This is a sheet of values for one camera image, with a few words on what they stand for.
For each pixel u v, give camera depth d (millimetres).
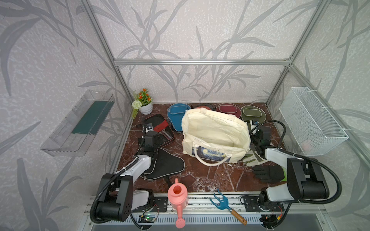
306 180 439
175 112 1089
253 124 821
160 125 1038
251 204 731
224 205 737
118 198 411
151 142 668
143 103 1050
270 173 821
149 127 764
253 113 1125
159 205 728
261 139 719
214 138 971
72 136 638
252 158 890
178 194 668
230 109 1129
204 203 753
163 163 852
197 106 1162
